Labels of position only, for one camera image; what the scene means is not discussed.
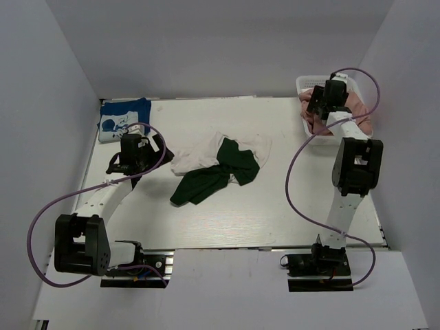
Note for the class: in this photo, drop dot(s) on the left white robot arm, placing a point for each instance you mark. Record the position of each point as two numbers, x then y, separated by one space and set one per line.
81 242

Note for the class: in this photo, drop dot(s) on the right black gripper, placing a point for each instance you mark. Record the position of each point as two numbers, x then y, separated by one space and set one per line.
316 94

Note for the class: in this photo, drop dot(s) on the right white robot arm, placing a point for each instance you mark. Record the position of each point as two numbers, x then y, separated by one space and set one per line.
355 171

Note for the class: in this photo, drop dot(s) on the pink t shirt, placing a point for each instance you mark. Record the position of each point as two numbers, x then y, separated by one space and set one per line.
353 102

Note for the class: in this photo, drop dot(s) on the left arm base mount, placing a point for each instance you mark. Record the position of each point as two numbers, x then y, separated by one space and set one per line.
133 267

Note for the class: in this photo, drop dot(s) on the folded blue white t shirt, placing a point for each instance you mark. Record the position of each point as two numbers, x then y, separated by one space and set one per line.
115 117

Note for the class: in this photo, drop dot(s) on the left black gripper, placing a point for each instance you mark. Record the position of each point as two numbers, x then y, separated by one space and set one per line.
157 155

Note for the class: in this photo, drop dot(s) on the white plastic basket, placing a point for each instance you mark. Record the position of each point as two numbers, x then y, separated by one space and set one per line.
309 82

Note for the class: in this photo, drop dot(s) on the white and green t shirt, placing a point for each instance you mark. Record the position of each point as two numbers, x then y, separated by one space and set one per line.
215 162

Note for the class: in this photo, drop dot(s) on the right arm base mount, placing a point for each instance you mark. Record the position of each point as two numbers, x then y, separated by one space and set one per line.
323 269

